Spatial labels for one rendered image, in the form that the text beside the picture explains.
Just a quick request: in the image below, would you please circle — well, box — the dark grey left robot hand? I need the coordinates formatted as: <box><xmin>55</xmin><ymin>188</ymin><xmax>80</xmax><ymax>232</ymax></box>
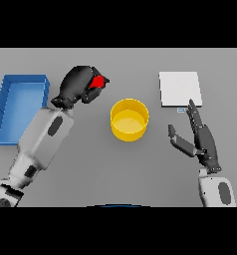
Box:
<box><xmin>51</xmin><ymin>65</ymin><xmax>111</xmax><ymax>111</ymax></box>

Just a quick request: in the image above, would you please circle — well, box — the yellow bowl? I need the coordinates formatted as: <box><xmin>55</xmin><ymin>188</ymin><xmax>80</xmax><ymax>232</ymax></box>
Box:
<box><xmin>110</xmin><ymin>98</ymin><xmax>150</xmax><ymax>142</ymax></box>

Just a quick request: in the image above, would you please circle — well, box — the blue tray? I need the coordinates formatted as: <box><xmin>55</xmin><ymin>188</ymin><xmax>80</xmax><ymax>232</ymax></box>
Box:
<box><xmin>0</xmin><ymin>74</ymin><xmax>51</xmax><ymax>146</ymax></box>

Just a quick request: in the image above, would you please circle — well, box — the pale square measuring scale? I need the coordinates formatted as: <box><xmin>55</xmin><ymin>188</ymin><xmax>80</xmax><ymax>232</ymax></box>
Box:
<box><xmin>158</xmin><ymin>71</ymin><xmax>203</xmax><ymax>114</ymax></box>

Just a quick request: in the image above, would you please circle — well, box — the red beaker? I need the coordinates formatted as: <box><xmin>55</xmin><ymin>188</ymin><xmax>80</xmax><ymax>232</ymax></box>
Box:
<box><xmin>89</xmin><ymin>75</ymin><xmax>107</xmax><ymax>90</ymax></box>

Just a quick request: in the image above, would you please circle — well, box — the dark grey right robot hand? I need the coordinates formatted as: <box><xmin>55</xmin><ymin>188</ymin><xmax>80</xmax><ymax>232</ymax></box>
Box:
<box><xmin>167</xmin><ymin>98</ymin><xmax>223</xmax><ymax>174</ymax></box>

